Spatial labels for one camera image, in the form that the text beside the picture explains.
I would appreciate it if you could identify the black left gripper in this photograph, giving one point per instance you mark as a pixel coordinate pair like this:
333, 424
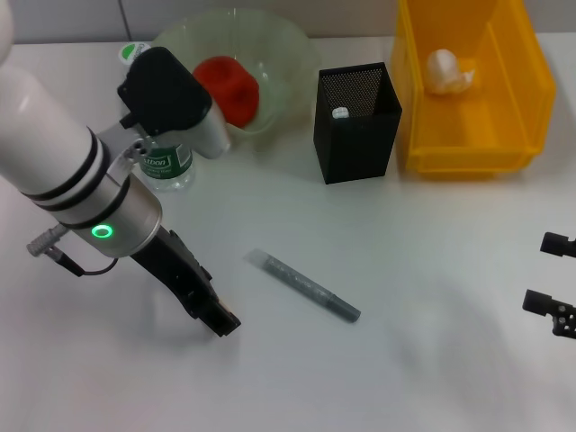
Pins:
175, 270

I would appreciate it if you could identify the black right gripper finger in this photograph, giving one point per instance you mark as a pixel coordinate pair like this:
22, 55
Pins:
558, 243
562, 315

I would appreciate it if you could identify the grey pen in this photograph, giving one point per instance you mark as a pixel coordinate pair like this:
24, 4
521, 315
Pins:
306, 285

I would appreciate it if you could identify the clear green-label water bottle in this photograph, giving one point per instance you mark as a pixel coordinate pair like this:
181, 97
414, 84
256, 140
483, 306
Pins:
166, 175

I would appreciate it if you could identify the white paper ball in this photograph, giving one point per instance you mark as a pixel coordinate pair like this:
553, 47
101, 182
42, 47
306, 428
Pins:
445, 72

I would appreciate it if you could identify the black mesh pen holder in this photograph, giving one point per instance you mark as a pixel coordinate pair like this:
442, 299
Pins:
355, 148

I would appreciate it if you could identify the pale green glass fruit bowl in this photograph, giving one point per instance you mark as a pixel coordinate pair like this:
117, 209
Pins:
279, 58

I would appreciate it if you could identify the yellow plastic bin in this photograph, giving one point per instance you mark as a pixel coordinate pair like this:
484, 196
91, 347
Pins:
517, 112

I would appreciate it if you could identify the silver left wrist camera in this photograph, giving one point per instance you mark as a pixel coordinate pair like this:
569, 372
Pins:
166, 90

